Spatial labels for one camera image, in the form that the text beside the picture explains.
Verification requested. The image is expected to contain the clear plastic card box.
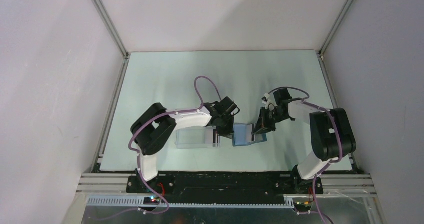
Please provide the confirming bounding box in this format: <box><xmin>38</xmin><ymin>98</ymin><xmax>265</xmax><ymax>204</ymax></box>
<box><xmin>175</xmin><ymin>127</ymin><xmax>209</xmax><ymax>149</ymax></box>

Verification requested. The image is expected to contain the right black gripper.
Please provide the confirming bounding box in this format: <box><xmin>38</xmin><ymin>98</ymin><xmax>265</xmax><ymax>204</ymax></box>
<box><xmin>252</xmin><ymin>106</ymin><xmax>288</xmax><ymax>135</ymax></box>

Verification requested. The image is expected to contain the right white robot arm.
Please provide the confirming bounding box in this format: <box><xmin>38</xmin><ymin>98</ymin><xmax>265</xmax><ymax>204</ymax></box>
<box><xmin>251</xmin><ymin>87</ymin><xmax>357</xmax><ymax>193</ymax></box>

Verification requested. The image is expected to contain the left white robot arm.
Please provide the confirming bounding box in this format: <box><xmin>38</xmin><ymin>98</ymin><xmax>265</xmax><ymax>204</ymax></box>
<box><xmin>128</xmin><ymin>97</ymin><xmax>240</xmax><ymax>192</ymax></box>

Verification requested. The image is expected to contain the aluminium frame rail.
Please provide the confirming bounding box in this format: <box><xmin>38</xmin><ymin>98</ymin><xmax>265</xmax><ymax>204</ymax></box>
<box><xmin>82</xmin><ymin>0</ymin><xmax>130</xmax><ymax>58</ymax></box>

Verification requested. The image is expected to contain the blue leather card holder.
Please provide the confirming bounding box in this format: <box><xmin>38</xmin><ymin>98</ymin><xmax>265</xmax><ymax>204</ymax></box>
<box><xmin>232</xmin><ymin>123</ymin><xmax>268</xmax><ymax>147</ymax></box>

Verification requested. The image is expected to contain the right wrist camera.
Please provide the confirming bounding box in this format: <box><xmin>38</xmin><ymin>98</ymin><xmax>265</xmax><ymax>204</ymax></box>
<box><xmin>261</xmin><ymin>93</ymin><xmax>272</xmax><ymax>106</ymax></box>

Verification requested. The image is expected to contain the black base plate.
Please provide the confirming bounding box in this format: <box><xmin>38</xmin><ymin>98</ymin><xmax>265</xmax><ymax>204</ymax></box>
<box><xmin>126</xmin><ymin>171</ymin><xmax>324</xmax><ymax>205</ymax></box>

